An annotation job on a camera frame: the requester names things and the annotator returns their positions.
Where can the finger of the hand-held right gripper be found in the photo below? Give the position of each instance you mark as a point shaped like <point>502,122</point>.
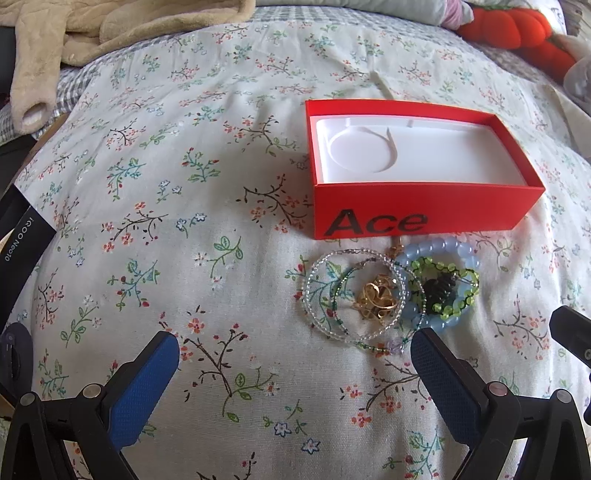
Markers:
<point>575,334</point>

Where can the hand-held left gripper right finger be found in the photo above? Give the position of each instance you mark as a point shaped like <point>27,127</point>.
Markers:
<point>443,392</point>

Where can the grey pillow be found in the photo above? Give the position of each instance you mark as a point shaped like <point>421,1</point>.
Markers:
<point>429,9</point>

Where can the white crumpled cloth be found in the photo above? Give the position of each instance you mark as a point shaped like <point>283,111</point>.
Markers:
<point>579,78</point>

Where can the orange pumpkin plush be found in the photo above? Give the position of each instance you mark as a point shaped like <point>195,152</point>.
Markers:
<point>508,27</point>

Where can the gold heart charm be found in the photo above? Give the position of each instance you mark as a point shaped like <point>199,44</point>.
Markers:
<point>367,295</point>

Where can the floral bedsheet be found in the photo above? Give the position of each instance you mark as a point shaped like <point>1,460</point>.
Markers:
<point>184,230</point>

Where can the dark blue object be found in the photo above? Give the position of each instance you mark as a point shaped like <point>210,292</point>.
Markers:
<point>14,355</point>

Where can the cream cloth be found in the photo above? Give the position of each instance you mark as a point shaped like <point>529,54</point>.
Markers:
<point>572,124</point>

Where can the beige fleece blanket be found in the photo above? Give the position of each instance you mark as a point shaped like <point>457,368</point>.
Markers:
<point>92,27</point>

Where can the black beaded charm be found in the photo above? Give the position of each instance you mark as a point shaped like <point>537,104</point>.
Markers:
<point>436,290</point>

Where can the red cardboard box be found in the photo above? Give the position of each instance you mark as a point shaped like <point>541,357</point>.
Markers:
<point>461,207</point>

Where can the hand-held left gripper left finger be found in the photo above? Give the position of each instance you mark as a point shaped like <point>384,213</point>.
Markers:
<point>143,392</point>

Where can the black phone box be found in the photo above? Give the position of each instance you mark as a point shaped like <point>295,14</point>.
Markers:
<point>23,230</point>

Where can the white pillow pink stripes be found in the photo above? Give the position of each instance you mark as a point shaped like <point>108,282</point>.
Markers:
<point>459,11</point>

